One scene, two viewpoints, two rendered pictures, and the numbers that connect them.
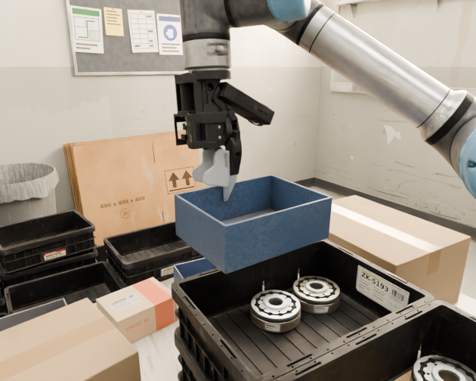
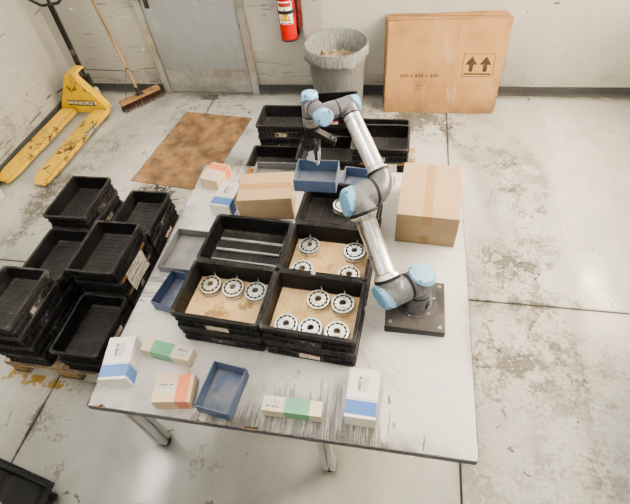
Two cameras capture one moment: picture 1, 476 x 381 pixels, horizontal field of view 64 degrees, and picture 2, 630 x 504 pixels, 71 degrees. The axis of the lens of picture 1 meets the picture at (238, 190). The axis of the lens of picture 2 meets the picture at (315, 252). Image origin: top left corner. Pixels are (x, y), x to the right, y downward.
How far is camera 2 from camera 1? 1.76 m
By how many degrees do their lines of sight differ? 51
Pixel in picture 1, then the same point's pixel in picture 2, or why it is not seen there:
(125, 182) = (424, 58)
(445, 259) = (436, 223)
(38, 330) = (273, 177)
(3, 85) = not seen: outside the picture
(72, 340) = (278, 185)
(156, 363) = not seen: hidden behind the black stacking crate
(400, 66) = (362, 148)
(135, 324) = not seen: hidden behind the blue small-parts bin
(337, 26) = (350, 124)
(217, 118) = (309, 142)
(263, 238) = (306, 186)
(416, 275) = (413, 222)
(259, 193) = (333, 165)
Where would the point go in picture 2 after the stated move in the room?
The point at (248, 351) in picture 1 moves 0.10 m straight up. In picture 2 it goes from (321, 214) to (320, 200)
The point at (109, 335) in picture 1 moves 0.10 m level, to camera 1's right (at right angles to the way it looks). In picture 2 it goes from (288, 189) to (301, 196)
